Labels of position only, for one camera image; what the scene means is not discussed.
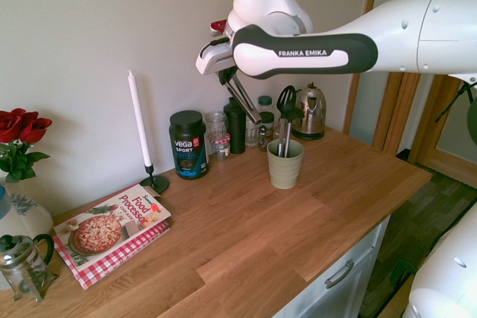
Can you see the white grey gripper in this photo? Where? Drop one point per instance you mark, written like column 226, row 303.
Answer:
column 214, row 58

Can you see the metal tongs with black grips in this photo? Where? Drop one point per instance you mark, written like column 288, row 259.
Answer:
column 243, row 101

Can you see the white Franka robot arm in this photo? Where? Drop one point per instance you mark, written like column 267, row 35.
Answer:
column 298, row 53

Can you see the pale green ribbed utensil holder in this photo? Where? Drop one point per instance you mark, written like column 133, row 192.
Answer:
column 285, row 169

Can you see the black candle holder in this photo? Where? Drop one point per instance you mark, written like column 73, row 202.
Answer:
column 154, row 182

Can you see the clear glass jar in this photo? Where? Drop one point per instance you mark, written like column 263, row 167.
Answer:
column 216, row 122

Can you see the clear bottle with green cap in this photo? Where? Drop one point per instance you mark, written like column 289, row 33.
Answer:
column 267, row 107

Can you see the black shaker bottle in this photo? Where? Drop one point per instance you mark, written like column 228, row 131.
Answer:
column 235, row 132

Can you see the black slotted spatula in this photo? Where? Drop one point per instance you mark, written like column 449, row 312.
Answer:
column 286, row 96

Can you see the clear glass bottle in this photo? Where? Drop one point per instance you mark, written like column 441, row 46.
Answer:
column 251, row 133

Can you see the small dark spice jar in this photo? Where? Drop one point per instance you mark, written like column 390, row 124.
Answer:
column 263, row 137

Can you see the small jar with checkered lid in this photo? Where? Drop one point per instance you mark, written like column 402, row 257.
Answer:
column 221, row 146

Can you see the black Vega protein tub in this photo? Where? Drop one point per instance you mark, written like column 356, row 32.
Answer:
column 189, row 146

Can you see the shiny steel kettle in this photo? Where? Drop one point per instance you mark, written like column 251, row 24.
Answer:
column 311, row 113

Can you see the tall white candle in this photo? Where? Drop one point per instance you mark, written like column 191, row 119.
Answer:
column 139, row 120

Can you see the food processor cookbook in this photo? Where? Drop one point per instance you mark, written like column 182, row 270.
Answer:
column 112, row 232

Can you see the red roses bouquet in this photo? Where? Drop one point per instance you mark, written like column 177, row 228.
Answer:
column 22, row 128

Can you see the white kitchen cabinet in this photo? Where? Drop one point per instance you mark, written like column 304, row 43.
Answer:
column 346, row 258

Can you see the white vase with blue print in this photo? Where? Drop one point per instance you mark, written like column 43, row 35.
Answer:
column 26, row 213

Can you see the glass French press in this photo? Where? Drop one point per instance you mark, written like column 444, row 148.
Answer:
column 24, row 267

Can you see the wooden door frame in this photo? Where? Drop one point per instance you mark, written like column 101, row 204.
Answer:
column 400, row 109

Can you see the black camera tripod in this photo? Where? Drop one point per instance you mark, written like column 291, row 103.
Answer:
column 462, row 96

